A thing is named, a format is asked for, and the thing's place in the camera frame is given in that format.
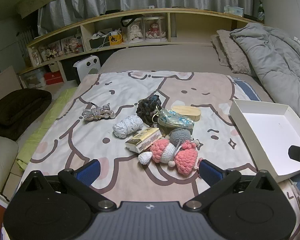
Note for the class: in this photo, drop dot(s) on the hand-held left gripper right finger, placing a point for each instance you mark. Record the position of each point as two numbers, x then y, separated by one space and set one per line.
210 173

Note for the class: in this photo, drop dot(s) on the dark yarn ball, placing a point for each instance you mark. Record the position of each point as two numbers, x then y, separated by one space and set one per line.
147 110

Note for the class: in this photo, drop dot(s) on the red doll display case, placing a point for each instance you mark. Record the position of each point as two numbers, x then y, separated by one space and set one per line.
154 30

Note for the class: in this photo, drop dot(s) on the black box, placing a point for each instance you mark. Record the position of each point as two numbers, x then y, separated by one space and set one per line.
98 43

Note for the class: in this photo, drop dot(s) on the light blue brocade pouch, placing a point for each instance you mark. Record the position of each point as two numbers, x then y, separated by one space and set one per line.
176 120

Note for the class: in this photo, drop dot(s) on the tissue box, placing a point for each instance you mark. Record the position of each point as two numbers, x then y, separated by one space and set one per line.
233 11

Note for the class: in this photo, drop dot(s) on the clear storage bin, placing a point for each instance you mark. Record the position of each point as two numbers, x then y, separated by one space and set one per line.
33 78

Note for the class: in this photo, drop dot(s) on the grey comforter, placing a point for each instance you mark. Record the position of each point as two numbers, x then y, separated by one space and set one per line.
277 55

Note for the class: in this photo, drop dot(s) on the white heater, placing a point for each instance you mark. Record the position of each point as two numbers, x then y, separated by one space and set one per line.
86 66

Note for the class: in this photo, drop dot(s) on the dark cushion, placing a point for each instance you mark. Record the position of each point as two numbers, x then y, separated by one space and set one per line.
17 107

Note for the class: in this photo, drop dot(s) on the wooden shelf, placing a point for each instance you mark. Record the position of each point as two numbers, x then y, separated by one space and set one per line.
190 27

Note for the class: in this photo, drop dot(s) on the small fuzzy beige pillow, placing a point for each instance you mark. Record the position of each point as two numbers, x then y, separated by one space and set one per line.
218 50

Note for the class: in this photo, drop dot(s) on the white crochet piece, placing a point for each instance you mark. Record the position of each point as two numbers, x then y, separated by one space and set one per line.
145 158

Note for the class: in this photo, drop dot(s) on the white cardboard box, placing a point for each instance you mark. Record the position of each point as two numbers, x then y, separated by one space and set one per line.
270 130

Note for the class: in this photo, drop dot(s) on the pink crochet heart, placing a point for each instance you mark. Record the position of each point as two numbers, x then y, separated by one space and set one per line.
186 158

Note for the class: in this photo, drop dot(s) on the white basket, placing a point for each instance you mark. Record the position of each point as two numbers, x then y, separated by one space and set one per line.
53 67

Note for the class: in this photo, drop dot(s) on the green glass bottle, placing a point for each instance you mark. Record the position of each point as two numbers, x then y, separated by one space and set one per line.
260 12

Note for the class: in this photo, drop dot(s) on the figurine display box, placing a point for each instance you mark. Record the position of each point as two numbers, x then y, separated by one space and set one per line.
50 50
71 45

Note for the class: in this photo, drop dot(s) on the pink white crochet toy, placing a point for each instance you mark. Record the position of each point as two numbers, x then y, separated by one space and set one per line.
161 151

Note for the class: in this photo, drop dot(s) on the oval wooden block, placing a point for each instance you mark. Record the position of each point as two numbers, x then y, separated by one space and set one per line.
187 112

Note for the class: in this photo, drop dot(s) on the white yarn ball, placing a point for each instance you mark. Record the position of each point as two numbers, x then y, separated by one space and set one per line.
127 127

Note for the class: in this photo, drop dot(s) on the white doll display case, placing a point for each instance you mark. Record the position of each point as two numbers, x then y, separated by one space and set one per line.
133 31

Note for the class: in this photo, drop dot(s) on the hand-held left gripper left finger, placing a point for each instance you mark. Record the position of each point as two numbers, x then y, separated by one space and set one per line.
90 170

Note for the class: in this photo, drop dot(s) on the beige board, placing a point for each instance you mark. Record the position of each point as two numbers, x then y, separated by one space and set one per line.
5 82

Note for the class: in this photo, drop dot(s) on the beige bed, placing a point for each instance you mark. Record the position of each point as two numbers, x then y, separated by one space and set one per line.
165 57

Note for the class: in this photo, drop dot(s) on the beige card box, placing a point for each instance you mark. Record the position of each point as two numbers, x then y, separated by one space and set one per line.
144 140

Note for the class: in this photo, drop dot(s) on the grey yarn ball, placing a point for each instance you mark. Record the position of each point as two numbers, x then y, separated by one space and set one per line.
180 135

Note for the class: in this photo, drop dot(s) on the red box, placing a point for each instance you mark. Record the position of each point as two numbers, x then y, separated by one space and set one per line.
53 78

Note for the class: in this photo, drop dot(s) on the printed blanket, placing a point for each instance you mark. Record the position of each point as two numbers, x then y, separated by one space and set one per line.
102 92

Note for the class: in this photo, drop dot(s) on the clear plastic bottle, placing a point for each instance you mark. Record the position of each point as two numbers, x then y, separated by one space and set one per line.
36 57

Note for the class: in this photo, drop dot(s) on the white cushion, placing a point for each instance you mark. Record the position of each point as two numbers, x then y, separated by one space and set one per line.
2 160

